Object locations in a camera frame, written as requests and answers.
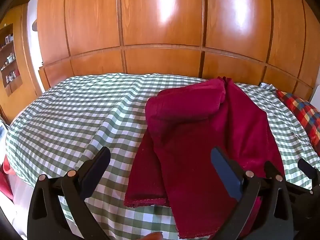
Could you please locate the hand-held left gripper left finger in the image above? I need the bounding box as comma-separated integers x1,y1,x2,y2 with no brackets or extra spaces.
27,147,112,240

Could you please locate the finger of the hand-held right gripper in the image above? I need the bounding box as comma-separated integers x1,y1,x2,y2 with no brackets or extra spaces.
264,160,284,180
285,159,320,196

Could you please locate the multicolour checked pillow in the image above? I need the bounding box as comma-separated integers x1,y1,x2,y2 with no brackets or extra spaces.
276,89,320,153

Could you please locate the white headboard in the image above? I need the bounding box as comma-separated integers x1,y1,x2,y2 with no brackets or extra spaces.
310,84,320,104

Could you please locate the white object beside bed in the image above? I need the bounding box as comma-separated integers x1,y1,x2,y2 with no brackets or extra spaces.
0,119,9,145

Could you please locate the dark red sweater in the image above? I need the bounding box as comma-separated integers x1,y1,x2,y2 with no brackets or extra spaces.
124,77,287,239

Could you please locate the wooden wall shelf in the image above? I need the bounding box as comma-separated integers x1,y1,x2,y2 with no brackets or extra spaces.
0,24,23,97

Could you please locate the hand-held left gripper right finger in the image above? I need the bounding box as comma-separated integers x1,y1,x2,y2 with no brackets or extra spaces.
211,147,294,240

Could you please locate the red cloth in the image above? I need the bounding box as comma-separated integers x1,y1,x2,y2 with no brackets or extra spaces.
0,155,14,202

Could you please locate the wooden wardrobe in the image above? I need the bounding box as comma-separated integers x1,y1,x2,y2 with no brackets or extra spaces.
36,0,320,102

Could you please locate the green checked bedsheet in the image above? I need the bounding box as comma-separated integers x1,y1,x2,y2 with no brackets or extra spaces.
5,73,320,240

